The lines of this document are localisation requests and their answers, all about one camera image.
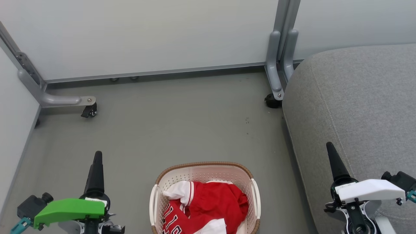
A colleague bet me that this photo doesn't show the black round caster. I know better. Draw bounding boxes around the black round caster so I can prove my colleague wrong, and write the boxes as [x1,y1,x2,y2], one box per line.
[265,93,282,109]

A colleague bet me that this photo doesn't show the short grey partition foot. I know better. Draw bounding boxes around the short grey partition foot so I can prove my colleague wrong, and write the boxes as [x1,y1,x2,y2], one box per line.
[283,29,299,82]

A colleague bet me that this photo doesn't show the red number 23 jersey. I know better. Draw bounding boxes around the red number 23 jersey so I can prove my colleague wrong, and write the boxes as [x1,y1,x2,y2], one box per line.
[162,180,228,234]

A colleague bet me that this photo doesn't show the grey fabric sofa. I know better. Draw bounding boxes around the grey fabric sofa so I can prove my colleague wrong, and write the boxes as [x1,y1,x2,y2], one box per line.
[282,44,416,234]

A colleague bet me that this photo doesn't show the white perforated laundry basket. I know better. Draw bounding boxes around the white perforated laundry basket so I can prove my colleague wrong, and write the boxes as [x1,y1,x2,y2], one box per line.
[149,162,261,234]

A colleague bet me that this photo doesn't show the plain red shorts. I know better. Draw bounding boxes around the plain red shorts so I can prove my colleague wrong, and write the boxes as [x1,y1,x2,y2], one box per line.
[190,181,250,234]

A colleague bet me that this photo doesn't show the black swivel caster wheel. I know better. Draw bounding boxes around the black swivel caster wheel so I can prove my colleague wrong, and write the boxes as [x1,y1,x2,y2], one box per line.
[81,102,98,118]

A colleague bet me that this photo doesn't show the grey partition base rail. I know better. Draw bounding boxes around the grey partition base rail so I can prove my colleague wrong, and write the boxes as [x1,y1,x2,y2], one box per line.
[44,59,304,84]

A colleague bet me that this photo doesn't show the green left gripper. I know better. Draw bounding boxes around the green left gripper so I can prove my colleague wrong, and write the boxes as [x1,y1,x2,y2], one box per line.
[33,151,111,229]

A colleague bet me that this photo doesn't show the teal left camera connector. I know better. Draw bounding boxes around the teal left camera connector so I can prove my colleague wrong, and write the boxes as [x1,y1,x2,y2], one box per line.
[10,217,32,234]

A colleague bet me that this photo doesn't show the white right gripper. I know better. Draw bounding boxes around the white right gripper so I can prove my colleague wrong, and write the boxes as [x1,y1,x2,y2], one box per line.
[326,142,407,205]

